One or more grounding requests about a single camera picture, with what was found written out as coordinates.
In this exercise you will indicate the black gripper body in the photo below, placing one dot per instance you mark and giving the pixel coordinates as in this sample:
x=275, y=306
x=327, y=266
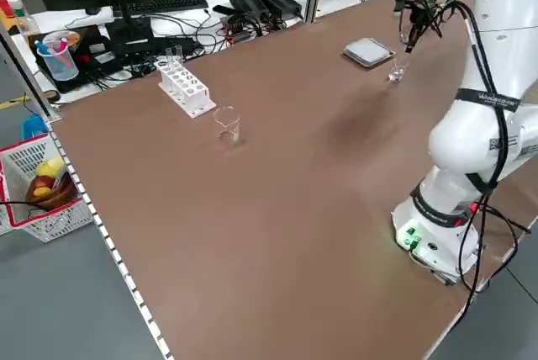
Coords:
x=424, y=15

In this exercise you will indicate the glass stirring rod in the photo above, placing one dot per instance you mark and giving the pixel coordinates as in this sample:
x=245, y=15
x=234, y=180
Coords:
x=404, y=36

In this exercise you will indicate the small glass beaker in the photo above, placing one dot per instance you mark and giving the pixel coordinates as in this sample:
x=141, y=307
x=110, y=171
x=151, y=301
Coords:
x=397, y=73

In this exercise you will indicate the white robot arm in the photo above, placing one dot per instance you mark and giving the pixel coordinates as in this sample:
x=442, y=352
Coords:
x=475, y=137

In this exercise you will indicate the large glass beaker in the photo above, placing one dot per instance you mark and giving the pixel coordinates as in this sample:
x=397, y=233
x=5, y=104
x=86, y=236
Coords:
x=227, y=126

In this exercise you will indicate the silver digital scale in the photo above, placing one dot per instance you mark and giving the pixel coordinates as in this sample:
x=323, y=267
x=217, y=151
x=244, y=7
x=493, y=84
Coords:
x=367, y=51

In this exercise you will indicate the small black oblong device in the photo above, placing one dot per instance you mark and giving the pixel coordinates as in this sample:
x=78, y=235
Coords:
x=223, y=9

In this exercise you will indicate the white test tube rack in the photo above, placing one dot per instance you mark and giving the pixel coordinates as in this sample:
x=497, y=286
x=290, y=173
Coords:
x=185, y=86

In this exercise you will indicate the glass test tube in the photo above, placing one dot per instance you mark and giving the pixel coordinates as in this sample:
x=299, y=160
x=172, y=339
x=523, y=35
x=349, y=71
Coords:
x=178, y=55
x=169, y=57

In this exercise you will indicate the black keyboard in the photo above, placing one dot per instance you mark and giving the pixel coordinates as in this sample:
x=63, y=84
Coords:
x=168, y=2

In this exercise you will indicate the black monitor stand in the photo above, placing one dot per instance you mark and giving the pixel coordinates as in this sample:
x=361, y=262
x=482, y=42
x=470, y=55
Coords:
x=126, y=28

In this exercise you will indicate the black case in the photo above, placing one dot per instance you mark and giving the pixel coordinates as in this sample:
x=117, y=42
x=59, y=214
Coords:
x=96, y=61

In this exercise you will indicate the clear jug with pens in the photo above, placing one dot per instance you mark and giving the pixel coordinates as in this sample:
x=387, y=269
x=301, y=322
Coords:
x=56, y=61

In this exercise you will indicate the dark tape roll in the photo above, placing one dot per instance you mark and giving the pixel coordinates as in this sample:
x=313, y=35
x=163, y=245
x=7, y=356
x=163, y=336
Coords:
x=52, y=96

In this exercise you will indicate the yellow fruit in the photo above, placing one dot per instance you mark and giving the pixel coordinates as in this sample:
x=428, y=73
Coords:
x=49, y=166

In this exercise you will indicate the blue plastic object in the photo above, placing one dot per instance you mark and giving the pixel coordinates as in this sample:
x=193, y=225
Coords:
x=33, y=126

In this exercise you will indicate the clear bottle with white cap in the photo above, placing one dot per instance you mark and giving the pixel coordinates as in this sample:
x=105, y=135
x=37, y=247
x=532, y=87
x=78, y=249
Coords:
x=23, y=23

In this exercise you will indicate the brown wooden bowl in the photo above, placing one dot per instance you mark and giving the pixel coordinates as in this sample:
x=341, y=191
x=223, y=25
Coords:
x=54, y=198

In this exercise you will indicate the red apple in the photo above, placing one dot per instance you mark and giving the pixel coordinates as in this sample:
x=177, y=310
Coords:
x=42, y=184

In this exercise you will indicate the white basket with red rim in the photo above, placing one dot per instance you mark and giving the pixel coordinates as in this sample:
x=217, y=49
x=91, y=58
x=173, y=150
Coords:
x=46, y=217

